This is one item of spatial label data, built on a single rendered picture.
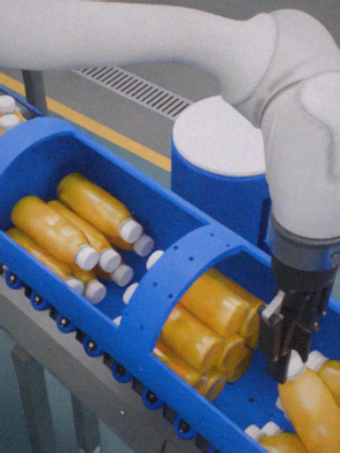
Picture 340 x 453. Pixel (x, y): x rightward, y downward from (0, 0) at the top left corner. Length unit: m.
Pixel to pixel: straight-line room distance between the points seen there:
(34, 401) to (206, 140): 0.76
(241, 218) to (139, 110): 1.89
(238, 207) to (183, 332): 0.53
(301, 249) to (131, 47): 0.27
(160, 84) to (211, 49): 2.84
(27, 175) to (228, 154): 0.44
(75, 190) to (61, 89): 2.25
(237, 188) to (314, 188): 0.87
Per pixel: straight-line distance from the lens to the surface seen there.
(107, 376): 1.40
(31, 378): 1.87
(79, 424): 2.24
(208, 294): 1.19
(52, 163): 1.51
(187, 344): 1.19
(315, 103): 0.74
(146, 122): 3.44
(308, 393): 1.06
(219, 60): 0.85
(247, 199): 1.65
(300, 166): 0.75
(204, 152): 1.65
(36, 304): 1.47
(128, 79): 3.71
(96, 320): 1.23
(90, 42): 0.72
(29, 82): 2.05
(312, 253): 0.83
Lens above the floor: 2.08
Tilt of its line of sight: 45 degrees down
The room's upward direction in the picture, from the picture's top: straight up
